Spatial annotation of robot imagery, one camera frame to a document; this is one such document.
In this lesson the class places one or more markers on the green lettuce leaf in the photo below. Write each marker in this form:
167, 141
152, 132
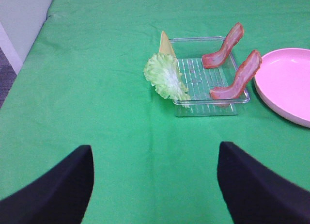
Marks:
162, 71

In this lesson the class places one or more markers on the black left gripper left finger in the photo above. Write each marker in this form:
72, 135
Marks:
60, 196

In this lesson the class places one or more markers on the pink plate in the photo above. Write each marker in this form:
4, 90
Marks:
283, 83

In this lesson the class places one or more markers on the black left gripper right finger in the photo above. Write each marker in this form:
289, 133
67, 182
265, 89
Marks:
255, 194

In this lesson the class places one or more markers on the yellow cheese slice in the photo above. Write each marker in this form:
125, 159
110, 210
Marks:
165, 46

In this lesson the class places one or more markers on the clear plastic ingredient tray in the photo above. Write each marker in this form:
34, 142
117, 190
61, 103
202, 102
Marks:
199, 81

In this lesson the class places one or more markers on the bacon strip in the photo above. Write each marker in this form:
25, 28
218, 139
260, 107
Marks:
244, 74
216, 59

